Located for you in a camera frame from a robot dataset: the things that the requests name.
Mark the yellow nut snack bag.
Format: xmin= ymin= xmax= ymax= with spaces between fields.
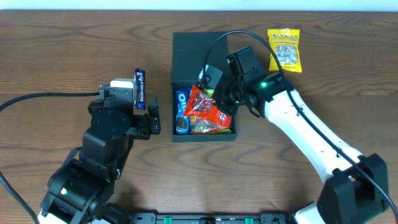
xmin=267 ymin=28 xmax=302 ymax=73

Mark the purple Dairy Milk bar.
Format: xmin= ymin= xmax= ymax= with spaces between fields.
xmin=134 ymin=68 xmax=146 ymax=110

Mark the dark green gift box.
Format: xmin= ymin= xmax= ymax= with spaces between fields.
xmin=171 ymin=31 xmax=238 ymax=142

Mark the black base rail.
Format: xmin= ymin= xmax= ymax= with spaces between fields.
xmin=126 ymin=213 xmax=297 ymax=224

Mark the green Haribo gummy bag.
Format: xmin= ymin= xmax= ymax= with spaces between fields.
xmin=189 ymin=90 xmax=231 ymax=134

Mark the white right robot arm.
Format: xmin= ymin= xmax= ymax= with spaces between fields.
xmin=215 ymin=47 xmax=389 ymax=223

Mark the red snack bag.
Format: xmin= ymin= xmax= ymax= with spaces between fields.
xmin=183 ymin=85 xmax=232 ymax=128

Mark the blue Oreo cookie pack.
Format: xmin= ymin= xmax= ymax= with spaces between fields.
xmin=175 ymin=88 xmax=191 ymax=135

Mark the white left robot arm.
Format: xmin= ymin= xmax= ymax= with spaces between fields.
xmin=38 ymin=86 xmax=161 ymax=223

